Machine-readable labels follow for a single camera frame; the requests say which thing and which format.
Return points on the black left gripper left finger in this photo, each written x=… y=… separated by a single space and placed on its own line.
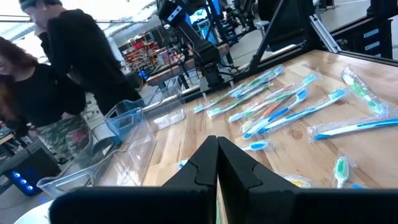
x=186 y=202

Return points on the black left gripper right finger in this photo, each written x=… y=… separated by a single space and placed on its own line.
x=264 y=202

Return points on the blue toothbrush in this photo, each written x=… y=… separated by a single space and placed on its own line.
x=276 y=71
x=342 y=130
x=298 y=114
x=277 y=114
x=258 y=145

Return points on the green toothbrush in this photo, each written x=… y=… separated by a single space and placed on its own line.
x=360 y=90
x=217 y=111
x=341 y=168
x=256 y=80
x=202 y=107
x=281 y=96

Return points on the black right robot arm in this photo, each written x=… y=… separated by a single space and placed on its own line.
x=203 y=51

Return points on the clear plastic bin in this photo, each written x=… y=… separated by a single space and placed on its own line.
x=168 y=116
x=93 y=161

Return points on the wooden top workbench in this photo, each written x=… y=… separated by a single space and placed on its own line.
x=174 y=70

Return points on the red parts organizer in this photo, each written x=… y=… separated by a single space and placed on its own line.
x=140 y=53

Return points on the black computer case blue lights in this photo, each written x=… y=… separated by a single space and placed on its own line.
x=28 y=168

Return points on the person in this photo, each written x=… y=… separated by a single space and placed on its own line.
x=81 y=46
x=37 y=96

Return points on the black drawer cabinet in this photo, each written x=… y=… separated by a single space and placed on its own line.
x=357 y=31

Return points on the silver aluminium bracket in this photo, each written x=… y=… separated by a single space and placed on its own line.
x=325 y=34

